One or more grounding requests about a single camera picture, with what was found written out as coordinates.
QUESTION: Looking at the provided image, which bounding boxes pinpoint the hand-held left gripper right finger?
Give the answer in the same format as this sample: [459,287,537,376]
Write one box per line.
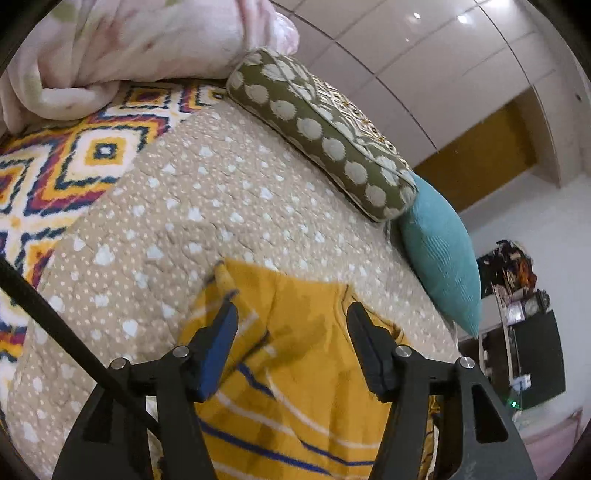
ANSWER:
[346,301,539,480]

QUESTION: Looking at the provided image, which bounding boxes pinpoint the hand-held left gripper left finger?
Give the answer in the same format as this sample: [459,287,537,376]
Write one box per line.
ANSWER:
[52,300,240,480]

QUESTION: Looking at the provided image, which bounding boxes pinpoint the yellow striped sweater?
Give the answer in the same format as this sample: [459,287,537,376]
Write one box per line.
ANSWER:
[154,259,440,480]

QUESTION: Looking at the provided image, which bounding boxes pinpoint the teal pillow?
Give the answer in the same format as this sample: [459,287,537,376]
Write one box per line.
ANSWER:
[398,172,482,337]

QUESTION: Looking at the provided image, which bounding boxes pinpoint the white shelf unit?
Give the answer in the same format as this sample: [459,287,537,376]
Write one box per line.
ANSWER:
[457,286,529,416]

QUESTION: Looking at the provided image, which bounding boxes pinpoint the beige quilted bedspread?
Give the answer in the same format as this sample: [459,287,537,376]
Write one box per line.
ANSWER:
[0,99,462,480]

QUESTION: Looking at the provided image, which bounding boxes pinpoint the black television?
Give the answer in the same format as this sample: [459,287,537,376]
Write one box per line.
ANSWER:
[512,308,567,409]

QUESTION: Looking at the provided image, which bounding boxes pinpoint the wooden door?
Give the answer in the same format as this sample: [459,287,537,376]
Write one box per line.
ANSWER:
[413,99,540,213]

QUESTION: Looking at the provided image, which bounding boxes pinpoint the colourful diamond pattern blanket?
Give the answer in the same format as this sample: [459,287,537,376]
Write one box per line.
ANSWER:
[0,80,228,370]

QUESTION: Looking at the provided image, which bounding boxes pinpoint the olive patterned pillow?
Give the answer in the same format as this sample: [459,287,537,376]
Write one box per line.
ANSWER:
[226,47,419,223]

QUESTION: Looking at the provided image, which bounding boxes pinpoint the white wardrobe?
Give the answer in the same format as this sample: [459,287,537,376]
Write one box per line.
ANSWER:
[272,0,570,168]

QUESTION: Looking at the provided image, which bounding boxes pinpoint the pink floral comforter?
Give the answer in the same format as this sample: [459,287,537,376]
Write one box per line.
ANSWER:
[0,0,301,136]

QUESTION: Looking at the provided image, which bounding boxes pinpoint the black cable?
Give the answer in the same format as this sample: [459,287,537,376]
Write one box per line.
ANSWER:
[0,255,161,435]

